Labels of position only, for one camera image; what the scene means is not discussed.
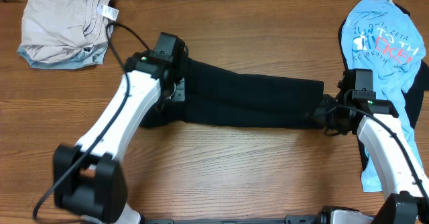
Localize black t-shirt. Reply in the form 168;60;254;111
140;59;324;129

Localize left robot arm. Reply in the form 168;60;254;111
53;32;188;224

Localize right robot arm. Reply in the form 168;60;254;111
314;69;428;224

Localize black garment under blue shirt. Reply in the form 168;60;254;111
337;3;429;171

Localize light blue printed t-shirt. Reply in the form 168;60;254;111
342;0;426;193

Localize folded light denim garment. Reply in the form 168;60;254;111
17;42;108;70

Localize folded beige garment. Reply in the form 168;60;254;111
20;0;119;63

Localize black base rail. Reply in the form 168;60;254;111
144;215;318;224

